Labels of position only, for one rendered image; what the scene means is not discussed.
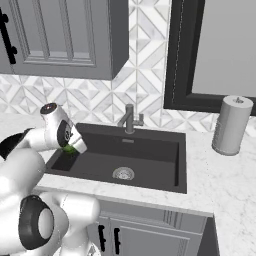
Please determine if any grey wall cupboard door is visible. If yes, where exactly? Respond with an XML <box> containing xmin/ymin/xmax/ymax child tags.
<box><xmin>7</xmin><ymin>0</ymin><xmax>112</xmax><ymax>73</ymax></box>

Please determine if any black base cupboard handle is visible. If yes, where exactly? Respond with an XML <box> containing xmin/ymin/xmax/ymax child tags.
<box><xmin>112</xmin><ymin>227</ymin><xmax>123</xmax><ymax>255</ymax></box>
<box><xmin>97</xmin><ymin>224</ymin><xmax>107</xmax><ymax>253</ymax></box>

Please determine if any dark grey sink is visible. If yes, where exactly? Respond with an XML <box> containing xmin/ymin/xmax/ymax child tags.
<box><xmin>44</xmin><ymin>122</ymin><xmax>188</xmax><ymax>195</ymax></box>

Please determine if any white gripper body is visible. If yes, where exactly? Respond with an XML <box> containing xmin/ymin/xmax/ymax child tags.
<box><xmin>73</xmin><ymin>134</ymin><xmax>89</xmax><ymax>155</ymax></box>

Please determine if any grey metal tap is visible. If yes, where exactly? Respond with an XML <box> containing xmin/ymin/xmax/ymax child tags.
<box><xmin>117</xmin><ymin>103</ymin><xmax>145</xmax><ymax>135</ymax></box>

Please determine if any green avocado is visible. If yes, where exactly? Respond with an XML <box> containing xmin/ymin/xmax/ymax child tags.
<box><xmin>61</xmin><ymin>143</ymin><xmax>79</xmax><ymax>155</ymax></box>

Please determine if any narrow grey base cupboard door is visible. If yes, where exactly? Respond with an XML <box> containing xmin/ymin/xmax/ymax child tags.
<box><xmin>87</xmin><ymin>214</ymin><xmax>112</xmax><ymax>256</ymax></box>

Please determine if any black framed window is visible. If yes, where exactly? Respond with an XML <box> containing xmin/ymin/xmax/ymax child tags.
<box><xmin>162</xmin><ymin>0</ymin><xmax>256</xmax><ymax>117</ymax></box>

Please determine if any grey wall cupboard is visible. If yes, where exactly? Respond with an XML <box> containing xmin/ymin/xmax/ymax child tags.
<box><xmin>0</xmin><ymin>0</ymin><xmax>130</xmax><ymax>81</ymax></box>

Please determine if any grey base cupboard front panel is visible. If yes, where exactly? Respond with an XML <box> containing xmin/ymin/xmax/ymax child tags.
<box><xmin>97</xmin><ymin>198</ymin><xmax>215</xmax><ymax>235</ymax></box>

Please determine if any black wall cupboard handle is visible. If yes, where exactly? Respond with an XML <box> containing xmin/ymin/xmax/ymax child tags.
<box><xmin>0</xmin><ymin>7</ymin><xmax>19</xmax><ymax>66</ymax></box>

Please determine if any grey paper towel roll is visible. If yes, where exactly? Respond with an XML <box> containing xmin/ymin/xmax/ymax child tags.
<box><xmin>211</xmin><ymin>95</ymin><xmax>255</xmax><ymax>157</ymax></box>

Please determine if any wide grey base cupboard door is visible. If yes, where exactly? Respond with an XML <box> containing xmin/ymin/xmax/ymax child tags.
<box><xmin>109</xmin><ymin>216</ymin><xmax>205</xmax><ymax>256</ymax></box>

